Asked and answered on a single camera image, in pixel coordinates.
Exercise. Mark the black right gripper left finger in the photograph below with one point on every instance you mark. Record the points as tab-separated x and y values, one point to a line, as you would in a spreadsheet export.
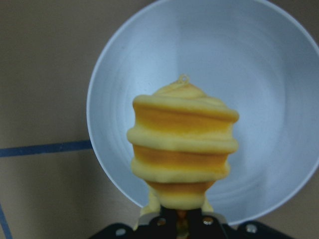
129	226

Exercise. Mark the striped bread loaf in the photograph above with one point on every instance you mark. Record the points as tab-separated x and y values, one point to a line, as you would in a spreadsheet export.
181	140

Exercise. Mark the light blue plate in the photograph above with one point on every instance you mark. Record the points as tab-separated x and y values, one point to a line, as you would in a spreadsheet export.
253	56

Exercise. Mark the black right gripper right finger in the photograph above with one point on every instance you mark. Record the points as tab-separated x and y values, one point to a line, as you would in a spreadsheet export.
231	226

